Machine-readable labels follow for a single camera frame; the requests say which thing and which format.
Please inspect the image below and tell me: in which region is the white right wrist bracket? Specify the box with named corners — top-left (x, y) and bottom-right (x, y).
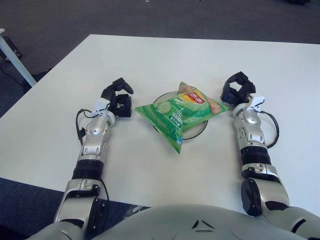
top-left (247, 94), bottom-right (266, 113)

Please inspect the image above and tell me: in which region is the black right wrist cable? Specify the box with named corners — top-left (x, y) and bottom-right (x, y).
top-left (258, 111), bottom-right (280, 149)

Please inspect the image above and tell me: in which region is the grey robot torso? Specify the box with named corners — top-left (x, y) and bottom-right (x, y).
top-left (31, 203), bottom-right (320, 240)

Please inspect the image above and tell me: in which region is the black floor cable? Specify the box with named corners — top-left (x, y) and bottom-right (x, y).
top-left (0, 66), bottom-right (26, 87)

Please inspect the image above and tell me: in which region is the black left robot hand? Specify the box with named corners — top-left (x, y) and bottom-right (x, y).
top-left (101, 77), bottom-right (135, 118)

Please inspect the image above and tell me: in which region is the green potato chips bag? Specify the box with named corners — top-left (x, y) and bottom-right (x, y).
top-left (134, 80), bottom-right (230, 155)

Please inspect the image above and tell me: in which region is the white desk leg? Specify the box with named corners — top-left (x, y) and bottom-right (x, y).
top-left (0, 28), bottom-right (37, 88)

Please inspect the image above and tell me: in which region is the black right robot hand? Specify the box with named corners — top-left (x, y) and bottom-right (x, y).
top-left (219, 71), bottom-right (257, 106)

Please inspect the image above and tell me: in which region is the black box on floor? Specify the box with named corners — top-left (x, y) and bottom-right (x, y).
top-left (1, 36), bottom-right (23, 62)

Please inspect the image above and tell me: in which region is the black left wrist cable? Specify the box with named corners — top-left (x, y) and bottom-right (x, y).
top-left (75, 103), bottom-right (111, 146)

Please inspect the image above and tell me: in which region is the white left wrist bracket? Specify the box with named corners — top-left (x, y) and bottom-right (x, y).
top-left (91, 98), bottom-right (111, 118)

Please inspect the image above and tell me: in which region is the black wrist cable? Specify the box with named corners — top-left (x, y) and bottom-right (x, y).
top-left (258, 111), bottom-right (280, 149)
top-left (75, 103), bottom-right (111, 146)

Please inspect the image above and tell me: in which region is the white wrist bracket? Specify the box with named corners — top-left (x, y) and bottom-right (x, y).
top-left (247, 94), bottom-right (266, 113)
top-left (91, 98), bottom-right (111, 118)

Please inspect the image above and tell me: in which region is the white plate with black rim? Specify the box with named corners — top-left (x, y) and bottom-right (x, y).
top-left (152, 91), bottom-right (209, 141)

